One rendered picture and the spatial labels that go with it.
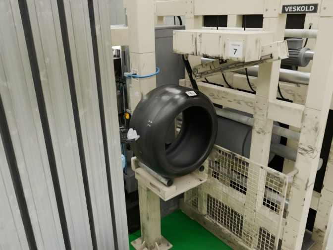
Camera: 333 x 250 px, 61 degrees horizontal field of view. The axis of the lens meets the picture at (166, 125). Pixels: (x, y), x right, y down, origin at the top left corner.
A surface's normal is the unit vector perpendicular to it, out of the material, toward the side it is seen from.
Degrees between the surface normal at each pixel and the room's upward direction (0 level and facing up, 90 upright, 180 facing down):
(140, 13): 90
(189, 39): 90
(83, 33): 90
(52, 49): 90
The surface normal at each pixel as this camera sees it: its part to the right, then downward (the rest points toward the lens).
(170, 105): 0.11, -0.32
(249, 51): 0.61, 0.28
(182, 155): -0.35, -0.74
